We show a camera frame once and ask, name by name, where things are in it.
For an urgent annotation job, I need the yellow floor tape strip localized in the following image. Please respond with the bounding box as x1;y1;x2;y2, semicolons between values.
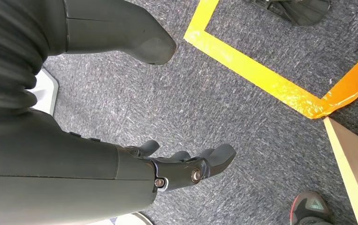
183;0;358;120

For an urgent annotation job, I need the white flat plate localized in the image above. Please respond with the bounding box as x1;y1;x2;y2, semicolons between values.
29;68;60;116

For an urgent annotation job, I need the black robot foot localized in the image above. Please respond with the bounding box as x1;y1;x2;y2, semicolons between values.
245;0;332;27

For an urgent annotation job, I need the grey red-trimmed shoe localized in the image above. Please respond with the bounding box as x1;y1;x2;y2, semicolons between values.
289;191;335;225

